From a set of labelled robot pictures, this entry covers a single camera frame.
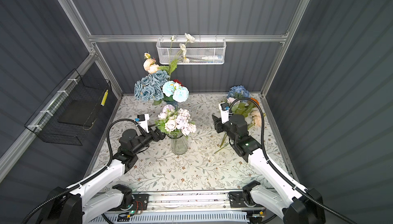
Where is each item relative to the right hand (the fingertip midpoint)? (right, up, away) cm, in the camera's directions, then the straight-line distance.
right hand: (220, 114), depth 77 cm
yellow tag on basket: (-63, +9, +6) cm, 64 cm away
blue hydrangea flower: (+17, +15, +31) cm, 39 cm away
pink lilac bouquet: (+23, +3, +30) cm, 38 cm away
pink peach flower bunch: (-23, -2, -7) cm, 24 cm away
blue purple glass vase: (-26, +6, +16) cm, 31 cm away
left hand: (-28, -5, +1) cm, 29 cm away
